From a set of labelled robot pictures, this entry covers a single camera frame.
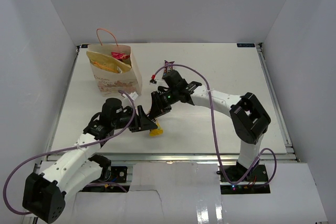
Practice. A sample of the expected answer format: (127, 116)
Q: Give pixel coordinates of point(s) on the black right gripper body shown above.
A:
(170, 97)

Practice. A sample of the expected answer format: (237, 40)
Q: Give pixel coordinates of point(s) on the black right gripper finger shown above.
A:
(166, 110)
(155, 110)

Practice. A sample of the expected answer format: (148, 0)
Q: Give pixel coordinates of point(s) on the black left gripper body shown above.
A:
(118, 122)

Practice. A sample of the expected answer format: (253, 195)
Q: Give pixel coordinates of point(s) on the yellow M&M's packet face-up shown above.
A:
(156, 132)

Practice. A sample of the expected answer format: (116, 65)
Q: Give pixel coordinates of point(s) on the brown M&M's packet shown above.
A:
(168, 67)

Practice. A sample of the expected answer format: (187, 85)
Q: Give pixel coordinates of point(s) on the tan popcorn chips bag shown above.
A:
(107, 63)

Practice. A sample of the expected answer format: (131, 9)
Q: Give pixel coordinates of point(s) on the small pink candy packet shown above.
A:
(120, 56)

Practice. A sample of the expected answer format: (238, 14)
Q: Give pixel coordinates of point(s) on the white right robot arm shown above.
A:
(250, 119)

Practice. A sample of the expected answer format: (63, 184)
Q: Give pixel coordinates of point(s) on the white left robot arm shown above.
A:
(46, 193)

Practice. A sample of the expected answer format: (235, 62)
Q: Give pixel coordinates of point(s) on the cream bear paper bag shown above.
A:
(110, 83)

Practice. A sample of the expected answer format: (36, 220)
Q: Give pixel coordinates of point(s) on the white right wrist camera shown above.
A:
(155, 81)

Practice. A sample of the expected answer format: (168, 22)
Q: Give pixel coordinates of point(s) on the aluminium table frame rail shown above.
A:
(194, 157)

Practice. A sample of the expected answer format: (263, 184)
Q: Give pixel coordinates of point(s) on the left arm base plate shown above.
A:
(114, 174)

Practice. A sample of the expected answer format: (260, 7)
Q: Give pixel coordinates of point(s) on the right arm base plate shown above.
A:
(257, 174)

